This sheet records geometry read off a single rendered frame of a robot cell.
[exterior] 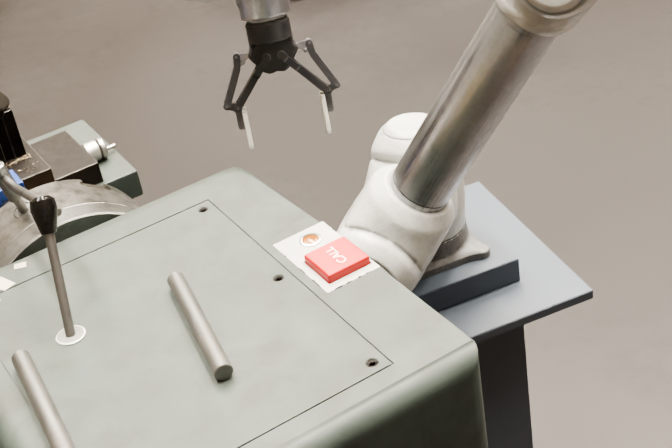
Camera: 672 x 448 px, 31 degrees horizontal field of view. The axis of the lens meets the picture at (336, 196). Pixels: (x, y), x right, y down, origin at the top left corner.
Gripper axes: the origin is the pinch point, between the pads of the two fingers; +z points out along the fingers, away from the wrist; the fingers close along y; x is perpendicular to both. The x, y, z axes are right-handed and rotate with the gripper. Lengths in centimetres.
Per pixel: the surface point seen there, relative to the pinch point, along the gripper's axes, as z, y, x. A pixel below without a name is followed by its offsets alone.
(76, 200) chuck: -4.6, 32.4, 33.0
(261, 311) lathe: 3, 8, 70
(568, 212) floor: 76, -81, -140
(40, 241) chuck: -2, 37, 40
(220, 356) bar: 4, 13, 80
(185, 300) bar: 0, 17, 68
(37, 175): 3, 48, -20
